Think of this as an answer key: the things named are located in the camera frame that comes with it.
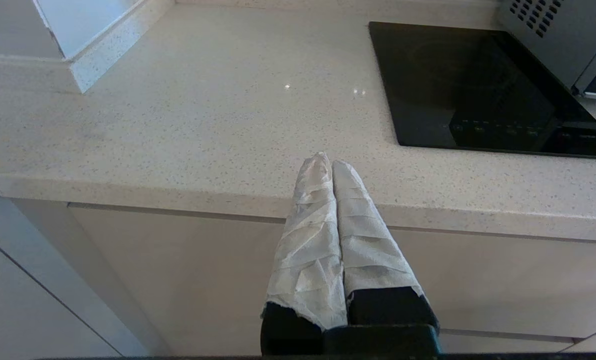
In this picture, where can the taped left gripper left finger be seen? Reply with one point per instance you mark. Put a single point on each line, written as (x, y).
(308, 250)

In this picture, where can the white cabinet front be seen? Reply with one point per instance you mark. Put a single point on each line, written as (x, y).
(178, 275)
(18, 320)
(503, 345)

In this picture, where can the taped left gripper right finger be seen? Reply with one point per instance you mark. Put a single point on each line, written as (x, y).
(368, 250)

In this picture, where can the silver microwave oven body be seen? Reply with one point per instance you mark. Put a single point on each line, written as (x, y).
(568, 27)

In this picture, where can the black induction cooktop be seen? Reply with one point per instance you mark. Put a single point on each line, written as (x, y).
(453, 85)

